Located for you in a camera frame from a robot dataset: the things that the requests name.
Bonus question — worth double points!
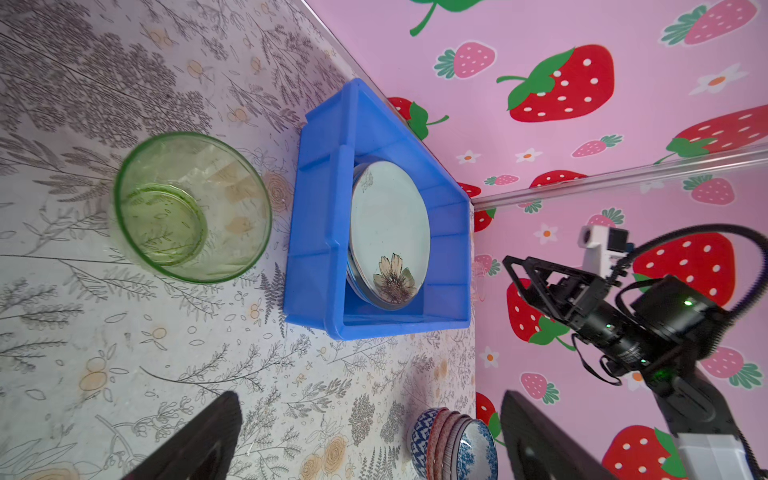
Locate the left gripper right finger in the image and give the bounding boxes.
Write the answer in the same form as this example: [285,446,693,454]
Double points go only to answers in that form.
[500,390,616,480]

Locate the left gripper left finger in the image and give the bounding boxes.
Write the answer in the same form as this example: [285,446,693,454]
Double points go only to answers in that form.
[124,391,242,480]

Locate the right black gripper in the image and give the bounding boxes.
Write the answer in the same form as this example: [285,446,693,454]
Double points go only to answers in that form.
[502,255,729,384]

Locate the green flower plate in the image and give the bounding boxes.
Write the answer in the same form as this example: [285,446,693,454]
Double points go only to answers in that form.
[348,160,431,311]

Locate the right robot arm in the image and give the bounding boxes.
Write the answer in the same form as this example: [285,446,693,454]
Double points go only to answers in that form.
[502,256,765,479]

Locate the blue plastic bin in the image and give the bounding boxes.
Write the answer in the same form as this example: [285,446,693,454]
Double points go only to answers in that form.
[284,79,472,340]

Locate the pink glass cup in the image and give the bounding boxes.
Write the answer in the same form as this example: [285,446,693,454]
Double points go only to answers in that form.
[472,254,501,302]

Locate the blue patterned bowl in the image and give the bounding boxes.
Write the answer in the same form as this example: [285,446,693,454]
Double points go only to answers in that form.
[408,404,501,479]

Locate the green glass cup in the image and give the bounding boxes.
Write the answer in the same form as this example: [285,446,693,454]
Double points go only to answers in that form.
[108,132,273,285]

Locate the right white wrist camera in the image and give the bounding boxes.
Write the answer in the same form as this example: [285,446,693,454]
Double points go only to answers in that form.
[578,225,629,278]

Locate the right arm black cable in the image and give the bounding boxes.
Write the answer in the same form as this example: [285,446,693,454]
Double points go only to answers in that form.
[614,223,768,325]

